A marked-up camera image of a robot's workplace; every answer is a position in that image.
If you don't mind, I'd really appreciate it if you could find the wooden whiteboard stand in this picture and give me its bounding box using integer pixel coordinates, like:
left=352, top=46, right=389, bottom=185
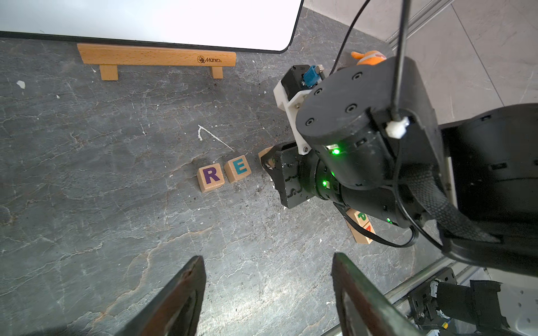
left=77, top=43, right=237, bottom=81

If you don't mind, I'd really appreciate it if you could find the wooden block letter D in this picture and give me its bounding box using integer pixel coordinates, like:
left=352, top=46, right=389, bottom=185
left=257, top=146, right=275, bottom=169

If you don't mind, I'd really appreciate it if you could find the wooden block letter P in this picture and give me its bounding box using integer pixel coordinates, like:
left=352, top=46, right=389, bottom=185
left=346, top=209, right=375, bottom=244

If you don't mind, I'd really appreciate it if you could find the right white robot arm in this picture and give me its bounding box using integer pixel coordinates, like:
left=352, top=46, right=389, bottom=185
left=260, top=57, right=537, bottom=276

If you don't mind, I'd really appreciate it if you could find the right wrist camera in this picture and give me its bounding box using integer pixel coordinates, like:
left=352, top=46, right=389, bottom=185
left=273, top=65, right=326, bottom=155

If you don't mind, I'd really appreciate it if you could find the orange plush toy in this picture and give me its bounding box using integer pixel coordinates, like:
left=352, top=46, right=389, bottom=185
left=351, top=50, right=387, bottom=65

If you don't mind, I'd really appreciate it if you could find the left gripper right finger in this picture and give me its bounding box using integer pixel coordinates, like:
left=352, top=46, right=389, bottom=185
left=331, top=252, right=420, bottom=335

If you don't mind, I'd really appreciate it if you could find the whiteboard with RED text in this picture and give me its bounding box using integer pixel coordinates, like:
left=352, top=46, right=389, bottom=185
left=1, top=0, right=303, bottom=53

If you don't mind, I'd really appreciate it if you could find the wooden block letter R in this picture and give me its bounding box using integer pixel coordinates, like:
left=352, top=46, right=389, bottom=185
left=197, top=163, right=226, bottom=193

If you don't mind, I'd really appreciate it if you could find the wooden block letter E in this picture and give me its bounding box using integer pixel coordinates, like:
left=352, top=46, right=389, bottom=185
left=224, top=155, right=252, bottom=183

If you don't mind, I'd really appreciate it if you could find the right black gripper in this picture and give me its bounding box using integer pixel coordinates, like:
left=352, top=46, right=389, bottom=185
left=260, top=141, right=319, bottom=209

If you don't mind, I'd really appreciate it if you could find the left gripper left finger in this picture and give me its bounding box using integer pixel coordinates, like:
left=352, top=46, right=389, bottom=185
left=117, top=256, right=207, bottom=335

